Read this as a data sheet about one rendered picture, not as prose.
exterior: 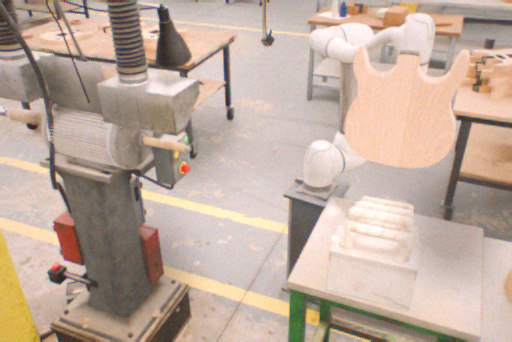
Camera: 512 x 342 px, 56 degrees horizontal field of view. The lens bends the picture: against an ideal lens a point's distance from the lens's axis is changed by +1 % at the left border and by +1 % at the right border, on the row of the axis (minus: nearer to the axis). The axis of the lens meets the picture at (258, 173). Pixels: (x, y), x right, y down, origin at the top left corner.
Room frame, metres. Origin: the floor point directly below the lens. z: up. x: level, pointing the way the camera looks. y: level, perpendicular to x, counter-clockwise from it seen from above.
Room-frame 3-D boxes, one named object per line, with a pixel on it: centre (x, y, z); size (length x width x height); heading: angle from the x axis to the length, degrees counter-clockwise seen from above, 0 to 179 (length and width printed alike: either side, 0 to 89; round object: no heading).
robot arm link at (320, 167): (2.17, -0.33, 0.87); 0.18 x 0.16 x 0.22; 119
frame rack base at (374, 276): (1.19, -0.38, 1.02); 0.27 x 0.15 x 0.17; 71
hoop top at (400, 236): (1.15, -0.36, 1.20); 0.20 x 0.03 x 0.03; 70
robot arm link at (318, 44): (2.25, -0.32, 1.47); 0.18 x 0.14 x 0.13; 29
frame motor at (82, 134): (1.76, 0.65, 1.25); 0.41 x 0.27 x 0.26; 67
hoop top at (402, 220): (1.23, -0.39, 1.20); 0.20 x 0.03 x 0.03; 70
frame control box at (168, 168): (1.95, 0.48, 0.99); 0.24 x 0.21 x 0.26; 67
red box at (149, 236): (1.93, 0.65, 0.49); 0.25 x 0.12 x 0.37; 67
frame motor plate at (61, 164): (1.78, 0.71, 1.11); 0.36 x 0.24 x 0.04; 67
